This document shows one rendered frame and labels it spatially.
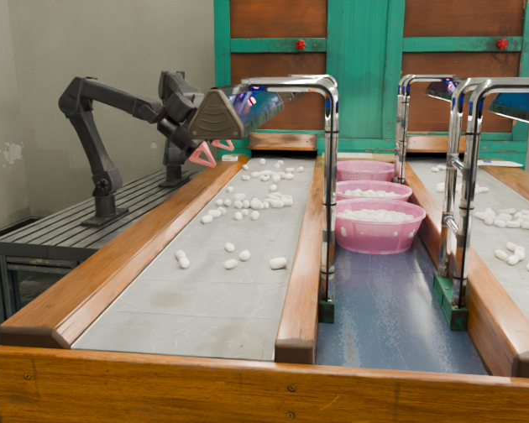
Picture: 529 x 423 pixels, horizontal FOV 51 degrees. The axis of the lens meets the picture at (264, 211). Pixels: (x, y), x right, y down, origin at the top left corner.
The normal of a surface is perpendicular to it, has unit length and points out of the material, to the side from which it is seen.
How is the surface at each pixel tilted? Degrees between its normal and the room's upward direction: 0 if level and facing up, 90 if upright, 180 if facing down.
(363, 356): 0
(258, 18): 90
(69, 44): 90
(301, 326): 0
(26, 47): 90
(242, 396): 90
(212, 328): 0
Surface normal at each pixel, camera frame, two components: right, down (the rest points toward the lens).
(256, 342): 0.00, -0.97
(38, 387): -0.12, 0.25
